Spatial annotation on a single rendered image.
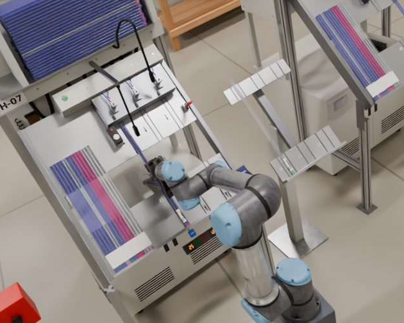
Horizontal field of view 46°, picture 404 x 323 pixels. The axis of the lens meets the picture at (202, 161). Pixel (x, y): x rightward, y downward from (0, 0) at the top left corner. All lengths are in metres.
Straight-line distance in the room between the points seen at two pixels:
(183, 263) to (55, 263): 0.97
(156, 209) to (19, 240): 1.71
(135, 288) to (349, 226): 1.23
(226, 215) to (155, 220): 0.70
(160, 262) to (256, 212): 1.22
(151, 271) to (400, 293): 1.23
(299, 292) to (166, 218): 0.63
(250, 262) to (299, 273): 0.27
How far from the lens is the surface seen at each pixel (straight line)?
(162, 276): 2.58
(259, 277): 1.54
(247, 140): 3.53
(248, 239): 1.39
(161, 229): 1.99
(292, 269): 1.71
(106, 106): 2.04
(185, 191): 1.71
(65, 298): 3.02
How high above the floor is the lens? 2.15
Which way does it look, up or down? 39 degrees down
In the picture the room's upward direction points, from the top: 18 degrees counter-clockwise
